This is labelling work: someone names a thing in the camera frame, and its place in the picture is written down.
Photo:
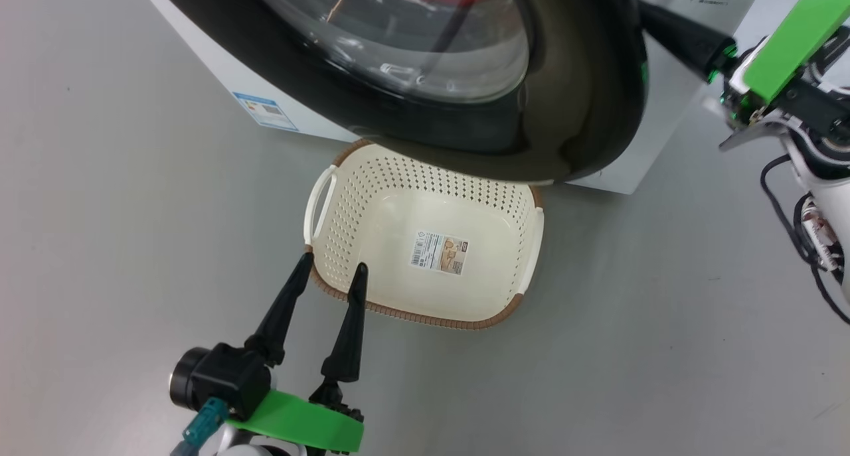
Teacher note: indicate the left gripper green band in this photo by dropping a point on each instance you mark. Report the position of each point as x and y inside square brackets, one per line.
[299, 423]

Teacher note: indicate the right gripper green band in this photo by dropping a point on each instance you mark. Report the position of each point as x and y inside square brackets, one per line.
[790, 38]

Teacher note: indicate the black washing machine door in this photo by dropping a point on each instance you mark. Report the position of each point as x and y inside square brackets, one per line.
[584, 111]

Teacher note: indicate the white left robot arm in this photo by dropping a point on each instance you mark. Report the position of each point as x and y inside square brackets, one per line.
[232, 447]

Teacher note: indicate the white front-load washing machine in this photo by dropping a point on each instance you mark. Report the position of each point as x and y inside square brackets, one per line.
[667, 124]

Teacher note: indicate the cream perforated laundry basket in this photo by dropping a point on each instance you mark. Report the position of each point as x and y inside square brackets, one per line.
[398, 270]

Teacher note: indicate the basket product label sticker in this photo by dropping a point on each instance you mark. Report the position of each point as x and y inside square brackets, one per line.
[438, 252]

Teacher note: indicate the blue energy label sticker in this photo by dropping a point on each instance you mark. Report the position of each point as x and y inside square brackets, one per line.
[267, 112]

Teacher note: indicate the teal left camera connector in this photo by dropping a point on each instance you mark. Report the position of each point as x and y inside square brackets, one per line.
[204, 426]

